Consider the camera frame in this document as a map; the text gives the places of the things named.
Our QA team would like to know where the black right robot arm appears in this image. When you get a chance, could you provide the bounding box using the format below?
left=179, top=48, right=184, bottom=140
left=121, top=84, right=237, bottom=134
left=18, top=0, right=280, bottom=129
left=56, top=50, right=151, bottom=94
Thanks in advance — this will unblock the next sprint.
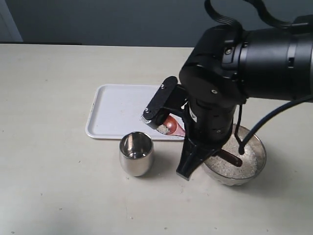
left=177, top=25, right=313, bottom=180

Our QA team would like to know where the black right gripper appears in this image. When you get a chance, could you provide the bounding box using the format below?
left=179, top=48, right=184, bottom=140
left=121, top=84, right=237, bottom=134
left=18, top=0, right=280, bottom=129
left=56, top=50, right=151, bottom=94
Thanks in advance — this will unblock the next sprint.
left=176, top=25, right=246, bottom=181

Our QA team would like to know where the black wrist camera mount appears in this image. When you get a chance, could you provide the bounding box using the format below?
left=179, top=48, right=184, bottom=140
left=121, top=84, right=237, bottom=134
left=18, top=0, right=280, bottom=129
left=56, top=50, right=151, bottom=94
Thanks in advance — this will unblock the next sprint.
left=141, top=76, right=188, bottom=130

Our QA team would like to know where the shiny steel cup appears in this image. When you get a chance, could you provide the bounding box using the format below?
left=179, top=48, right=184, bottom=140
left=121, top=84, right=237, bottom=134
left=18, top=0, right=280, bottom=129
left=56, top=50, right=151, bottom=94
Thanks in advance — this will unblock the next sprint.
left=119, top=132, right=155, bottom=177

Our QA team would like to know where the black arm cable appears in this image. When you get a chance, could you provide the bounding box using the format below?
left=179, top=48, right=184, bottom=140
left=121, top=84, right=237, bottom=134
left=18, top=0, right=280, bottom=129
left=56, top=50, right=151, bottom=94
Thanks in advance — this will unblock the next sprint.
left=204, top=0, right=313, bottom=155

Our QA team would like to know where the white rectangular tray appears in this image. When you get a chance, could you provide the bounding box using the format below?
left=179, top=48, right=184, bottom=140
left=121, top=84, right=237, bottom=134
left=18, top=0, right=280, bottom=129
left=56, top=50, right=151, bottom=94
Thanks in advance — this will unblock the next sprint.
left=85, top=84, right=183, bottom=141

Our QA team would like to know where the brown wooden spoon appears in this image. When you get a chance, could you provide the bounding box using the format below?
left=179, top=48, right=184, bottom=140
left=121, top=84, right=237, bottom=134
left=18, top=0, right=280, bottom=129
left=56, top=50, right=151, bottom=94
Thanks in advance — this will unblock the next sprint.
left=156, top=116, right=243, bottom=167

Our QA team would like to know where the steel bowl of rice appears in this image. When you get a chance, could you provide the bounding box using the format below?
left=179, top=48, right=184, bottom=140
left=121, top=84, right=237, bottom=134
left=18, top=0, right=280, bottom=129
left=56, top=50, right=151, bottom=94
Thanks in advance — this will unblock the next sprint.
left=201, top=134, right=267, bottom=186

